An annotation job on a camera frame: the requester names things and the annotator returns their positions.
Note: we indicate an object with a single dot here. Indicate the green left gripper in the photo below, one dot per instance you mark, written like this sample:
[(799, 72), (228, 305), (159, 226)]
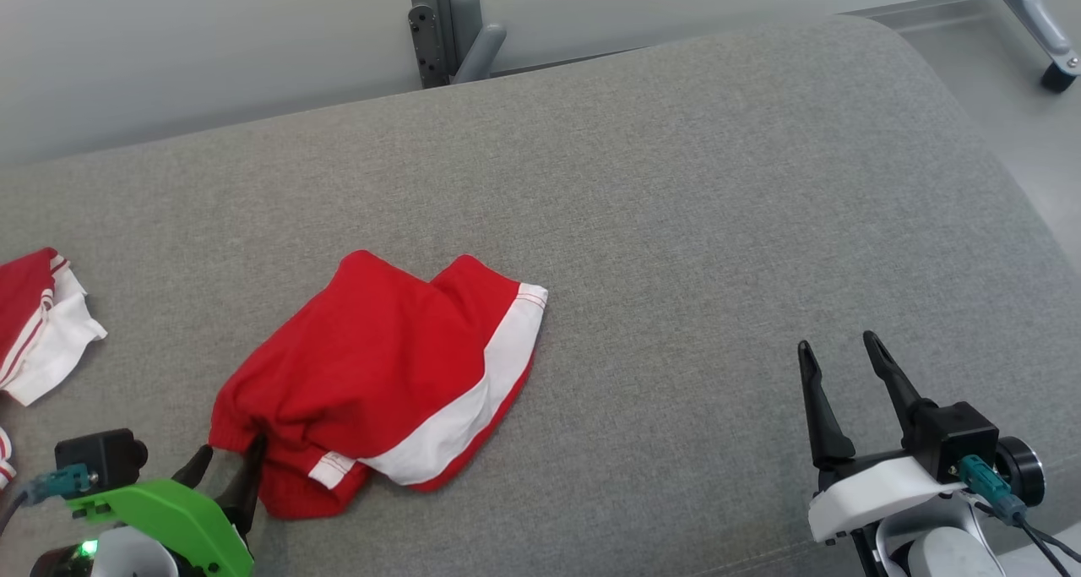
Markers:
[(169, 509)]

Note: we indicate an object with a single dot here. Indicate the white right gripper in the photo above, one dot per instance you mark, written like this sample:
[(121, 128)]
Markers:
[(870, 492)]

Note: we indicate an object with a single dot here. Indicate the red shorts with white stripe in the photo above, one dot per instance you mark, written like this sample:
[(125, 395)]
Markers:
[(380, 366)]

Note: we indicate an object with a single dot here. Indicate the red white basketball jersey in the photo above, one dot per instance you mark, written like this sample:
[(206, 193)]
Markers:
[(34, 332)]

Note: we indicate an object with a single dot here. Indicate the grey fabric sofa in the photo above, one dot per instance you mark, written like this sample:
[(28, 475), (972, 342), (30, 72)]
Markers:
[(718, 222)]

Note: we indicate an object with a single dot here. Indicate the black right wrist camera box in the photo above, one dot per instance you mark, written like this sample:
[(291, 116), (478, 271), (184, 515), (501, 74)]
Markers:
[(958, 438)]

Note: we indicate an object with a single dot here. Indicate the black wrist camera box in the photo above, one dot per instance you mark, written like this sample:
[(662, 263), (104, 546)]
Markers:
[(958, 438), (101, 454)]

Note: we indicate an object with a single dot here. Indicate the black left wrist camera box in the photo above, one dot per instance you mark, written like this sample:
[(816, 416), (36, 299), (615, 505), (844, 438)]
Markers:
[(101, 454)]

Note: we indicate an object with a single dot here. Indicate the grey frame leg with caster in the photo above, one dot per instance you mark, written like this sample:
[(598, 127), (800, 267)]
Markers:
[(1043, 19)]

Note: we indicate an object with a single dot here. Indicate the grey partition post with bracket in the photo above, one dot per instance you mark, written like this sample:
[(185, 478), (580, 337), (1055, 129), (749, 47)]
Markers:
[(443, 28)]

